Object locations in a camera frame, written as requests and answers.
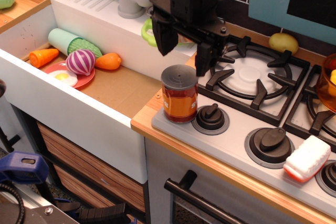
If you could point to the black oven door handle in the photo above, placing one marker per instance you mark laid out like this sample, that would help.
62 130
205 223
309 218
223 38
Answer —
182 190

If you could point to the black burner grate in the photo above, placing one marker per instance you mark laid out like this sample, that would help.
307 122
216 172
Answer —
255 80
307 116

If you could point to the black stove knob middle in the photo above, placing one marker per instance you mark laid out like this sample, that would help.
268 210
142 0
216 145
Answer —
269 147

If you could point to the black stove knob right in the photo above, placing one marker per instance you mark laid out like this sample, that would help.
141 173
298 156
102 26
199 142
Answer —
325 178

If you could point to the blue clamp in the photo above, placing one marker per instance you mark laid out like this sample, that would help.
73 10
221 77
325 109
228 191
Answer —
24 168

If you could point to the black stove knob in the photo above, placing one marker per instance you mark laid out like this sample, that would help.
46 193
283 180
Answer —
211 120
325 178
269 147

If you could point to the toy fried egg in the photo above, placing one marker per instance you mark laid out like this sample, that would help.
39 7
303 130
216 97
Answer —
65 77

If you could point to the white and red toy food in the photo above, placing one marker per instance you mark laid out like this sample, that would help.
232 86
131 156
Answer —
307 159

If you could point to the orange transparent bowl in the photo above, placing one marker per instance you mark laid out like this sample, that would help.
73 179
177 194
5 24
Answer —
325 87

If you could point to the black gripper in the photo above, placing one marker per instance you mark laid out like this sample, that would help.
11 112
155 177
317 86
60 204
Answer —
195 20

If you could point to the black stove knob left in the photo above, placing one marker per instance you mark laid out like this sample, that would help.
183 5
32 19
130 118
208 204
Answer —
211 120

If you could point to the black ribbed clamp handle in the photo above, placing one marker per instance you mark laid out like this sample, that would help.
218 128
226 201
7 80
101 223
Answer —
111 214

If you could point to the mint green cup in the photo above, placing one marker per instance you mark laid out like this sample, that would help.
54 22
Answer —
61 39

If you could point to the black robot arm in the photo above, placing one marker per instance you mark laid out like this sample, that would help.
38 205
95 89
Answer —
194 19

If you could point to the purple striped toy onion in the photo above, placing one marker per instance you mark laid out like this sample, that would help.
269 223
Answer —
81 61

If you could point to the green toy lettuce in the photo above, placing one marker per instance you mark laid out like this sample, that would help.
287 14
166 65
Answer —
79 43

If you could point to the orange toy carrot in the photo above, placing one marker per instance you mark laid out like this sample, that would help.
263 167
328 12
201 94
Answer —
110 61
39 58

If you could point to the red plate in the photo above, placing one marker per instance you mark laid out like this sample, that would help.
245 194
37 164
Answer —
61 67

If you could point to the green plastic tray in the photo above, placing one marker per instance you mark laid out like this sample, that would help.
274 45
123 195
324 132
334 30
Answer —
148 35

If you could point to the orange soup can grey lid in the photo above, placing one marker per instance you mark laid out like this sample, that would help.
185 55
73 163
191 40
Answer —
180 92

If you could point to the orange toy carrot right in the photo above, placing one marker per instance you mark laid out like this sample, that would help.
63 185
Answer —
110 61

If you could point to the yellow toy potato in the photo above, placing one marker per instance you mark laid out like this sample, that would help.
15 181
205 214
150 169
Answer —
282 42

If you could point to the white toy sink basin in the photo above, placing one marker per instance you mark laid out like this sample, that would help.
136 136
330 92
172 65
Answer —
97 117

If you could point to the black burner grate left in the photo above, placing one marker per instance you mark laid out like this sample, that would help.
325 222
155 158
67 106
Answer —
255 80

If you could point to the grey stove top panel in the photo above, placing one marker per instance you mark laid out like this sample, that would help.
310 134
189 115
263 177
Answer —
228 147

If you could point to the orange toy carrot left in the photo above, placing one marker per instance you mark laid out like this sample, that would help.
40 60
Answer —
39 58

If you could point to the black burner grate right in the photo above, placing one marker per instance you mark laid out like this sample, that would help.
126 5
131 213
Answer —
307 116

